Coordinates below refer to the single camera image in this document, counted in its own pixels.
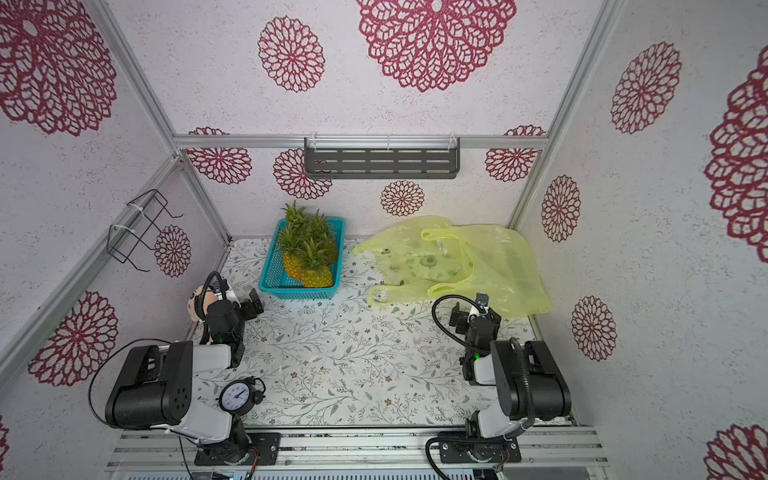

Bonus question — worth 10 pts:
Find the pineapple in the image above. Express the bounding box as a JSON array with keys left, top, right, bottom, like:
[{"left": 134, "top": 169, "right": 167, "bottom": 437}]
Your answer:
[
  {"left": 276, "top": 224, "right": 305, "bottom": 281},
  {"left": 282, "top": 202, "right": 339, "bottom": 266},
  {"left": 299, "top": 238, "right": 334, "bottom": 288}
]

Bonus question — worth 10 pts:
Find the pineapple front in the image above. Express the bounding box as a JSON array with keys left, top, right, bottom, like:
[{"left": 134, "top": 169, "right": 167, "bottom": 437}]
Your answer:
[{"left": 299, "top": 238, "right": 334, "bottom": 288}]

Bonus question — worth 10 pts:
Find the yellow plastic bag top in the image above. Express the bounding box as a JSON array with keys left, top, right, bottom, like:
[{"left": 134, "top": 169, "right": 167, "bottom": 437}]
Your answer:
[{"left": 353, "top": 216, "right": 474, "bottom": 305}]

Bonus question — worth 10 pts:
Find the yellow plastic bag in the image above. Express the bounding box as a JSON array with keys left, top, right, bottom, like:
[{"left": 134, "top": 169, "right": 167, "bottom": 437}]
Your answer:
[
  {"left": 353, "top": 216, "right": 474, "bottom": 305},
  {"left": 421, "top": 225, "right": 553, "bottom": 319}
]

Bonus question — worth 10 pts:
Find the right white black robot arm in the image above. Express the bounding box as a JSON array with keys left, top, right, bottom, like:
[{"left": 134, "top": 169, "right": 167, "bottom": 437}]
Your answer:
[{"left": 449, "top": 302, "right": 572, "bottom": 440}]

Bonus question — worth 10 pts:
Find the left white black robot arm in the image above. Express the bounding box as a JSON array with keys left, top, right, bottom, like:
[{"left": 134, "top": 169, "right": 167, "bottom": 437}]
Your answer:
[{"left": 104, "top": 290, "right": 266, "bottom": 465}]

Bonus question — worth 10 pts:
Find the yellow plastic bag bottom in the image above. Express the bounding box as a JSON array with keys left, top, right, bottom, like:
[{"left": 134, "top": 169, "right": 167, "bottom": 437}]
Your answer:
[{"left": 421, "top": 225, "right": 553, "bottom": 319}]

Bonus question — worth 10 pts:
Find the pineapple back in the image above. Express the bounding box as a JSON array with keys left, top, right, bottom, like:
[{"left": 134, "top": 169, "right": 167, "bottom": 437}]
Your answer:
[{"left": 282, "top": 202, "right": 339, "bottom": 266}]

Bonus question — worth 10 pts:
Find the plush doll toy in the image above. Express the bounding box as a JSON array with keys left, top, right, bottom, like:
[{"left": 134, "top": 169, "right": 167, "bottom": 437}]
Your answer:
[{"left": 187, "top": 286, "right": 223, "bottom": 323}]

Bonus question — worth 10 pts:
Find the teal plastic basket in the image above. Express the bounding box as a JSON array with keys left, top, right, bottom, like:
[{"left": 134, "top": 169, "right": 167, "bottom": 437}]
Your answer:
[{"left": 258, "top": 217, "right": 346, "bottom": 300}]

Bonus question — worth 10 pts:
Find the black alarm clock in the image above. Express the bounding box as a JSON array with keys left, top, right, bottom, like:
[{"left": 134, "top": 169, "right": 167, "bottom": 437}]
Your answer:
[{"left": 218, "top": 376, "right": 267, "bottom": 417}]

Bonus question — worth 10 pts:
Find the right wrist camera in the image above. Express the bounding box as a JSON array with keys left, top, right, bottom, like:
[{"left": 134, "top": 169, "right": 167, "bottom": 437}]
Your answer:
[{"left": 470, "top": 292, "right": 489, "bottom": 318}]

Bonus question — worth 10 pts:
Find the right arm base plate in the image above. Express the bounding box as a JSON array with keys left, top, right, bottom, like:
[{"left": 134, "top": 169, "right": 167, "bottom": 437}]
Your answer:
[{"left": 438, "top": 431, "right": 522, "bottom": 464}]

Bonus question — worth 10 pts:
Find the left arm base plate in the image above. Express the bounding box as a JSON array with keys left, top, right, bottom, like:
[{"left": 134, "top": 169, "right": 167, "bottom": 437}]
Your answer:
[{"left": 193, "top": 432, "right": 282, "bottom": 467}]

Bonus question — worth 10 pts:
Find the black wire wall rack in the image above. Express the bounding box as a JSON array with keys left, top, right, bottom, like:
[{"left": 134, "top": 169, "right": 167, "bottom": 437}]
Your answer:
[{"left": 105, "top": 189, "right": 183, "bottom": 273}]

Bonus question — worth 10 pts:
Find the grey wall shelf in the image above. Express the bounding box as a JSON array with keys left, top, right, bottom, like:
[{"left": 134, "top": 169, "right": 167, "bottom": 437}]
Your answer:
[{"left": 304, "top": 137, "right": 461, "bottom": 180}]

